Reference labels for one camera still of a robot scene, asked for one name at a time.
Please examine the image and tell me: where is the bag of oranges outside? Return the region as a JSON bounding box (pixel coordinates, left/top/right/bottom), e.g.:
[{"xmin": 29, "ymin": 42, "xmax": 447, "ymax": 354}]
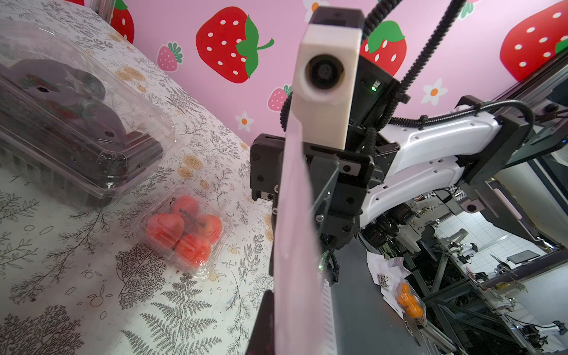
[{"xmin": 396, "ymin": 279, "xmax": 426, "ymax": 322}]

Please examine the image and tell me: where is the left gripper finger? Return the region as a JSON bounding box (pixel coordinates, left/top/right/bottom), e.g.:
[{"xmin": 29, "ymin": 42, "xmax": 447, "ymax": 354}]
[{"xmin": 246, "ymin": 290, "xmax": 275, "ymax": 355}]

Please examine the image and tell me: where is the clear box of dark berries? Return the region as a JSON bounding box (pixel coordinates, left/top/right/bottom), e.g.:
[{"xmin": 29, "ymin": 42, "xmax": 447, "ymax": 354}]
[{"xmin": 1, "ymin": 20, "xmax": 175, "ymax": 209}]

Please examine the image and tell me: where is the small clear box of tomatoes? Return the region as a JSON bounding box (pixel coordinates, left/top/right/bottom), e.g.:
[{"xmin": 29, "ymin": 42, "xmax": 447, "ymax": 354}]
[{"xmin": 132, "ymin": 184, "xmax": 233, "ymax": 279}]

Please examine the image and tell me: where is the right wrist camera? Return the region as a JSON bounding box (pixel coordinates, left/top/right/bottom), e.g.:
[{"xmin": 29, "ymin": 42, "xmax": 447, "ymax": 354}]
[{"xmin": 287, "ymin": 7, "xmax": 365, "ymax": 150}]

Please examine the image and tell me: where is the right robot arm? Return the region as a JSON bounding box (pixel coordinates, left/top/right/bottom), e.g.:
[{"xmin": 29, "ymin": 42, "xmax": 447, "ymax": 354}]
[{"xmin": 250, "ymin": 1, "xmax": 541, "ymax": 280}]

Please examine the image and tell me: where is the white sticker sheet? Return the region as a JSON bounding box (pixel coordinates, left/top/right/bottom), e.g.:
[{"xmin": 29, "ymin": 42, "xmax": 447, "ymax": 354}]
[{"xmin": 274, "ymin": 115, "xmax": 324, "ymax": 354}]

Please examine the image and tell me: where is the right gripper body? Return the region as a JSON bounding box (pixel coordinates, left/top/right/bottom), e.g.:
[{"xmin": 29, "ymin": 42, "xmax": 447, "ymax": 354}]
[{"xmin": 249, "ymin": 132, "xmax": 400, "ymax": 285}]

